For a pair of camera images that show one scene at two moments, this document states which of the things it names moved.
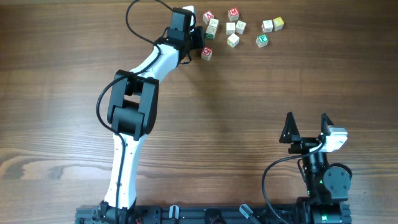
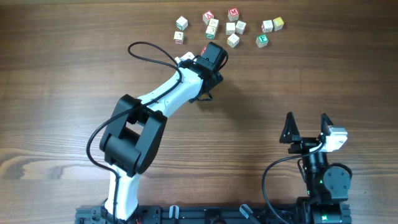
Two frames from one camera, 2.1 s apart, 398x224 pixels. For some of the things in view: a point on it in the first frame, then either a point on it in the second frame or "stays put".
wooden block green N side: [230, 28] stays put
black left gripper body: [197, 38] -> [220, 78]
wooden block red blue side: [267, 26] stays put
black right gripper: [285, 137] stays put
